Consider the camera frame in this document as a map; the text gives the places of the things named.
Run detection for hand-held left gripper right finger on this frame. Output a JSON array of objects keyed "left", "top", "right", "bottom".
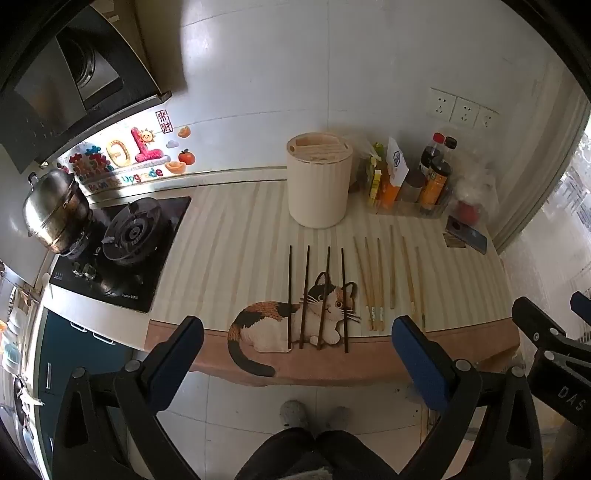
[{"left": 392, "top": 315, "right": 544, "bottom": 480}]

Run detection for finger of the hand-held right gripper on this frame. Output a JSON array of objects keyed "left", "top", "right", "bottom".
[
  {"left": 570, "top": 291, "right": 591, "bottom": 325},
  {"left": 512, "top": 296, "right": 567, "bottom": 345}
]

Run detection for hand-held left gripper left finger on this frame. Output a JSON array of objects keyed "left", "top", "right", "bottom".
[{"left": 53, "top": 315, "right": 205, "bottom": 480}]

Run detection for cream cylindrical utensil holder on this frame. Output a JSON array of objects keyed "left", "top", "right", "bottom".
[{"left": 286, "top": 130, "right": 356, "bottom": 228}]

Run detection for grey slipper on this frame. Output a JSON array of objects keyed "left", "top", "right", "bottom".
[
  {"left": 325, "top": 405, "right": 352, "bottom": 430},
  {"left": 280, "top": 400, "right": 307, "bottom": 428}
]

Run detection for dark chopstick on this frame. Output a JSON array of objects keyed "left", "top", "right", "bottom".
[
  {"left": 298, "top": 246, "right": 311, "bottom": 350},
  {"left": 316, "top": 247, "right": 331, "bottom": 350},
  {"left": 340, "top": 248, "right": 348, "bottom": 354},
  {"left": 287, "top": 246, "right": 293, "bottom": 350}
]

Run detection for blue smartphone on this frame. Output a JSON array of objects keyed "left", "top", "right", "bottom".
[{"left": 445, "top": 216, "right": 488, "bottom": 255}]

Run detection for dark blue kitchen cabinet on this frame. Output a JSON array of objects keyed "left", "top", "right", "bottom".
[{"left": 36, "top": 308, "right": 136, "bottom": 480}]

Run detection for red round object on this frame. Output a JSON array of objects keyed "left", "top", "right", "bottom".
[{"left": 457, "top": 203, "right": 481, "bottom": 227}]

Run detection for black glass gas stove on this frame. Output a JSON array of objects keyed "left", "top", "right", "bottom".
[{"left": 48, "top": 196, "right": 193, "bottom": 315}]

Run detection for striped cat print mat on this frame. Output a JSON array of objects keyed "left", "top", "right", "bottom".
[{"left": 144, "top": 178, "right": 521, "bottom": 387}]

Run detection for person's black trouser legs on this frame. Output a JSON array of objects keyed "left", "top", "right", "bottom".
[{"left": 235, "top": 427, "right": 399, "bottom": 480}]

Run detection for black stove burner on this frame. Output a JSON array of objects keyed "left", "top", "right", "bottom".
[{"left": 102, "top": 198, "right": 163, "bottom": 267}]

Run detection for clear plastic bag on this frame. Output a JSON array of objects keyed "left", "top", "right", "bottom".
[{"left": 454, "top": 165, "right": 496, "bottom": 227}]

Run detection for clear organizer tray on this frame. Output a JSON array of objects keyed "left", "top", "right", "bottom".
[{"left": 367, "top": 182, "right": 456, "bottom": 219}]

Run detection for orange label bottle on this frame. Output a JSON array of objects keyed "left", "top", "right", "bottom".
[{"left": 419, "top": 159, "right": 454, "bottom": 206}]

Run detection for orange seasoning packet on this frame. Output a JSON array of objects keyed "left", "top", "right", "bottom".
[{"left": 379, "top": 175, "right": 403, "bottom": 211}]

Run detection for grey seasoning jar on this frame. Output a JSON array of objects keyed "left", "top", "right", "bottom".
[{"left": 401, "top": 173, "right": 426, "bottom": 204}]

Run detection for yellow seasoning box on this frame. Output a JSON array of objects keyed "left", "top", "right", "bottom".
[{"left": 368, "top": 157, "right": 384, "bottom": 206}]

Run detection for dark sauce bottle red cap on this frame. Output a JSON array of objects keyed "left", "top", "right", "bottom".
[{"left": 419, "top": 133, "right": 445, "bottom": 176}]

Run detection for steel pot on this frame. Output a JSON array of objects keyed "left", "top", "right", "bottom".
[{"left": 23, "top": 168, "right": 92, "bottom": 256}]

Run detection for white packet with blue logo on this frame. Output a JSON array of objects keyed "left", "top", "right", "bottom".
[{"left": 385, "top": 137, "right": 410, "bottom": 186}]

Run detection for black range hood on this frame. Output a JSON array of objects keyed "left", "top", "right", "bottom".
[{"left": 0, "top": 0, "right": 172, "bottom": 175}]

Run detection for white door frame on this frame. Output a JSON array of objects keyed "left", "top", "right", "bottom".
[{"left": 495, "top": 88, "right": 591, "bottom": 252}]

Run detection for white wall outlet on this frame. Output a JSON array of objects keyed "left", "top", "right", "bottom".
[
  {"left": 450, "top": 96, "right": 481, "bottom": 128},
  {"left": 427, "top": 87, "right": 458, "bottom": 119},
  {"left": 475, "top": 106, "right": 500, "bottom": 130}
]

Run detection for colourful letter wall sticker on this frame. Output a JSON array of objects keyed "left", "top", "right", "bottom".
[{"left": 58, "top": 126, "right": 167, "bottom": 193}]

